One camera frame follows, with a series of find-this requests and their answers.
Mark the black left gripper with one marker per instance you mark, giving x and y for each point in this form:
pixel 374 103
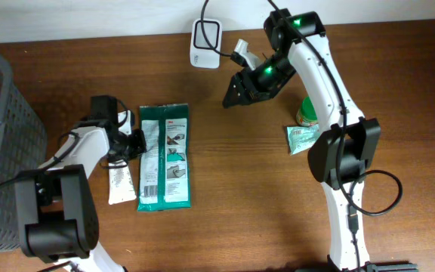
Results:
pixel 142 149

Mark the white cream tube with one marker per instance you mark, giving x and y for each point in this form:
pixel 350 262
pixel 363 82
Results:
pixel 121 183

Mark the grey mesh basket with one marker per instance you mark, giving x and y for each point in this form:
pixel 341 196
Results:
pixel 23 145

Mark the mint green snack packet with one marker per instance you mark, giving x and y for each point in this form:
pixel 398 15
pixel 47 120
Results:
pixel 301 138

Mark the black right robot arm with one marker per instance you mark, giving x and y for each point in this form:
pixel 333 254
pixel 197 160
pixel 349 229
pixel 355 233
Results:
pixel 340 158

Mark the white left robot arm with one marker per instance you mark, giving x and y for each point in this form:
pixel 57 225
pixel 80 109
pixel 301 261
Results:
pixel 56 216

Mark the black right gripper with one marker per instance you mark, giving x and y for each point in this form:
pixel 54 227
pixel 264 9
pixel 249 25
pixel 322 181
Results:
pixel 258 89

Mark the green lidded jar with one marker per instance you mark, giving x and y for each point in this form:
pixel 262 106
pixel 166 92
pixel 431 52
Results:
pixel 306 115

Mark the green wipes package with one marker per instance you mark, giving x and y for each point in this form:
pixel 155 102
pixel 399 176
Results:
pixel 164 182

